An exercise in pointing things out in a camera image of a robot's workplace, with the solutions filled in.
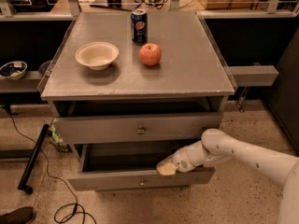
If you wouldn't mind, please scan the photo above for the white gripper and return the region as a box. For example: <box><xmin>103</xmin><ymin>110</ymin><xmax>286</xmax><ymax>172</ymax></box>
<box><xmin>156</xmin><ymin>146</ymin><xmax>198</xmax><ymax>175</ymax></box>

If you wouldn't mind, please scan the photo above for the grey drawer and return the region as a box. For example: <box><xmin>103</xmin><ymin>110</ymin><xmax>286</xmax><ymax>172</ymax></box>
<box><xmin>54</xmin><ymin>112</ymin><xmax>223</xmax><ymax>144</ymax></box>
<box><xmin>68</xmin><ymin>140</ymin><xmax>215</xmax><ymax>191</ymax></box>

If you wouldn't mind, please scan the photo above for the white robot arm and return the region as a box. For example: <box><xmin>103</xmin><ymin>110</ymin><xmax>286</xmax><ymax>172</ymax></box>
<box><xmin>156</xmin><ymin>129</ymin><xmax>299</xmax><ymax>224</ymax></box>

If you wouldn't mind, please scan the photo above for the grey top drawer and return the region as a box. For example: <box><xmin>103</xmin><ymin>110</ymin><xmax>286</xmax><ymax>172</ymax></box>
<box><xmin>54</xmin><ymin>112</ymin><xmax>223</xmax><ymax>144</ymax></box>

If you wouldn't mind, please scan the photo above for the grey drawer cabinet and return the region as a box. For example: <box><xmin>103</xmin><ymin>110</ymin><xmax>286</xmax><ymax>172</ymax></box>
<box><xmin>36</xmin><ymin>10</ymin><xmax>239</xmax><ymax>192</ymax></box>

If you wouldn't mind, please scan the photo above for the red apple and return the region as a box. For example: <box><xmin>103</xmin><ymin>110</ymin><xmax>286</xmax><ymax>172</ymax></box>
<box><xmin>139</xmin><ymin>43</ymin><xmax>162</xmax><ymax>66</ymax></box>

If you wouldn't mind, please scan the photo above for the grey side shelf right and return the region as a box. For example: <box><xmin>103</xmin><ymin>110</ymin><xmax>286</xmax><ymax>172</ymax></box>
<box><xmin>228</xmin><ymin>65</ymin><xmax>278</xmax><ymax>87</ymax></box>

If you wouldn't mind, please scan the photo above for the grey side shelf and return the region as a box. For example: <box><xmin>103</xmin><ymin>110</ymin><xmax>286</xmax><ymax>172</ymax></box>
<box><xmin>0</xmin><ymin>71</ymin><xmax>43</xmax><ymax>93</ymax></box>
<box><xmin>228</xmin><ymin>65</ymin><xmax>278</xmax><ymax>87</ymax></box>

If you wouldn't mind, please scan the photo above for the green snack bag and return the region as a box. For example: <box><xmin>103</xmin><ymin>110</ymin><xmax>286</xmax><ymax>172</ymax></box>
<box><xmin>50</xmin><ymin>124</ymin><xmax>69</xmax><ymax>153</ymax></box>

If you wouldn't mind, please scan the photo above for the white paper bowl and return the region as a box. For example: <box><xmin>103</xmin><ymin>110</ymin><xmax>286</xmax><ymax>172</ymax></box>
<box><xmin>75</xmin><ymin>42</ymin><xmax>119</xmax><ymax>70</ymax></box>

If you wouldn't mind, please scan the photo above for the black pole on floor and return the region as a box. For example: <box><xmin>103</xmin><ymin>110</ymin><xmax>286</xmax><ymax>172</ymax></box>
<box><xmin>18</xmin><ymin>124</ymin><xmax>49</xmax><ymax>195</ymax></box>

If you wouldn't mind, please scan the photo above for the brown shoe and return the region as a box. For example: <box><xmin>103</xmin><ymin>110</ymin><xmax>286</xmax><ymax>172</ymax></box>
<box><xmin>0</xmin><ymin>206</ymin><xmax>36</xmax><ymax>224</ymax></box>

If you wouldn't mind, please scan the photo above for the blue pepsi can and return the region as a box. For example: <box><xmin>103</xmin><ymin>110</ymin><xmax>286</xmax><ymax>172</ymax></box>
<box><xmin>131</xmin><ymin>9</ymin><xmax>148</xmax><ymax>44</ymax></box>

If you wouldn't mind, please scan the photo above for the dark bowl on shelf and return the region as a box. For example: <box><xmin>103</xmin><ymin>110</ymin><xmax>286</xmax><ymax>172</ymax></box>
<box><xmin>38</xmin><ymin>60</ymin><xmax>52</xmax><ymax>76</ymax></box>

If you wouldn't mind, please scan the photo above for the grey side shelf left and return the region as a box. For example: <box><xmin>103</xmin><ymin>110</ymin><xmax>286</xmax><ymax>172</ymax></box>
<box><xmin>0</xmin><ymin>71</ymin><xmax>43</xmax><ymax>93</ymax></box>

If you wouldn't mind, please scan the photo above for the black floor cable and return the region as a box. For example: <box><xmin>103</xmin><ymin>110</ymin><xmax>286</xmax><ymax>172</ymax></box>
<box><xmin>2</xmin><ymin>104</ymin><xmax>98</xmax><ymax>224</ymax></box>

